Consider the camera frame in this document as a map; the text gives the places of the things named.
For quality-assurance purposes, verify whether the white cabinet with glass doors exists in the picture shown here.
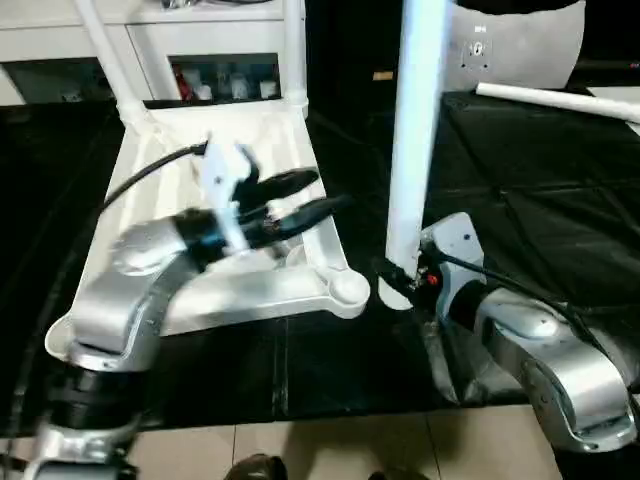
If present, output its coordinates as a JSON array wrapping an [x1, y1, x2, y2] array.
[[0, 0, 307, 104]]

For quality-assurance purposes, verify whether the dark clutter on cabinet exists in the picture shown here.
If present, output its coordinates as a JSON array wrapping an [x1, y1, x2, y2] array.
[[159, 0, 281, 10]]

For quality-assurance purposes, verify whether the right robot leg dark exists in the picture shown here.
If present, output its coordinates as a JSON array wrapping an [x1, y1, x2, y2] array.
[[369, 468, 421, 480]]

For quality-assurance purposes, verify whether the left robot leg dark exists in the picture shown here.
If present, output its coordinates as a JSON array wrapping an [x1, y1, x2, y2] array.
[[224, 453, 289, 480]]

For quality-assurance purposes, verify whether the black work mat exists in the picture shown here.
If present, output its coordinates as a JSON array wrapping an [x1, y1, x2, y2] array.
[[0, 87, 640, 431]]

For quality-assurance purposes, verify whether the robot leg dark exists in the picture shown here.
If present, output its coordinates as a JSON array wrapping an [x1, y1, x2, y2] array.
[[369, 468, 421, 480], [224, 453, 289, 480]]

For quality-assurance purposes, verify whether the white plastic table leg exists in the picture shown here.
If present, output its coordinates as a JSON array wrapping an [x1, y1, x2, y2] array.
[[74, 0, 151, 134], [377, 0, 454, 311], [282, 0, 309, 109], [474, 81, 640, 125]]

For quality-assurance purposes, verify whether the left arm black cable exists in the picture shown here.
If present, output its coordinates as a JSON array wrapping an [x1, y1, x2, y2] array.
[[99, 142, 211, 211]]

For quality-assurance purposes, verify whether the white plastic table top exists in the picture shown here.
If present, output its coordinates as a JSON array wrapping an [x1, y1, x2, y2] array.
[[44, 97, 372, 362]]

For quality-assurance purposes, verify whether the white flat board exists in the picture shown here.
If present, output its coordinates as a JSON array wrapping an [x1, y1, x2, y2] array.
[[584, 84, 640, 107]]

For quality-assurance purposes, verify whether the black cabinet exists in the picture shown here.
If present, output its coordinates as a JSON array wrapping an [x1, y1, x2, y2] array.
[[304, 0, 456, 101]]

